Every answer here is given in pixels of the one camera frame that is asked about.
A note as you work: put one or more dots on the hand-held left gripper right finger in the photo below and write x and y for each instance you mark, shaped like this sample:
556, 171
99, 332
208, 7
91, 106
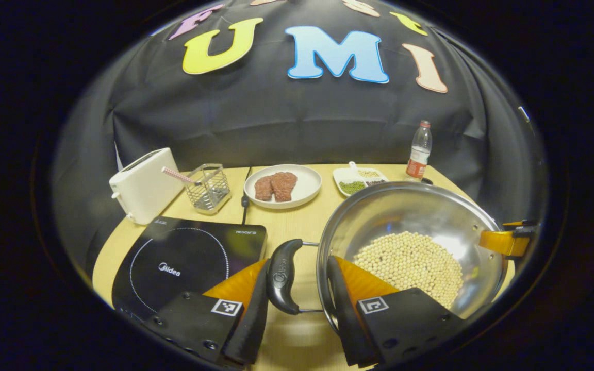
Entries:
346, 319

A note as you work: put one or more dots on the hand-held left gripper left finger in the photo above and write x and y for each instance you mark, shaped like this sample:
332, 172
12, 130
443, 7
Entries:
256, 319

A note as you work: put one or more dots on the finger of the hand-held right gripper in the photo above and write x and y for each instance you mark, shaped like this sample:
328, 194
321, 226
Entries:
524, 224
503, 242

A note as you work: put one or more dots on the black induction cooktop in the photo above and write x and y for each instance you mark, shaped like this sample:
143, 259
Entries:
183, 257

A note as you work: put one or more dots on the stainless steel pot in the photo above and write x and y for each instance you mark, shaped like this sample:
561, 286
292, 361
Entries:
405, 211

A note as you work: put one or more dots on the pile of yellow soybeans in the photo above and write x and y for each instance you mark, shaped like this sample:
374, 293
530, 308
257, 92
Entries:
421, 263

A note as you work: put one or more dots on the clear bottle with red label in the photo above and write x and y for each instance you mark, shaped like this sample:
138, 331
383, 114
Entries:
418, 159

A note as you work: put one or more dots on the brown meat piece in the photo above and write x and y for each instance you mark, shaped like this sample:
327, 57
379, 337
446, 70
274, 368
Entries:
283, 185
263, 188

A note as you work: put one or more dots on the white round plate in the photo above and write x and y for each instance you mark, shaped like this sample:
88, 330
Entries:
307, 185

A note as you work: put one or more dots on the white divided bean dish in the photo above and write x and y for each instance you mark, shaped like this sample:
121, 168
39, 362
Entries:
346, 178

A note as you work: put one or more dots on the pink striped straw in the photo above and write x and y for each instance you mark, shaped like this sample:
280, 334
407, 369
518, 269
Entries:
176, 174

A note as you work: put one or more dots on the white toaster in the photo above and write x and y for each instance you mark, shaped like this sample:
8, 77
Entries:
145, 188

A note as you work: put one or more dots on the black backdrop cloth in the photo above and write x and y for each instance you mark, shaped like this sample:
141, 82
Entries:
276, 118

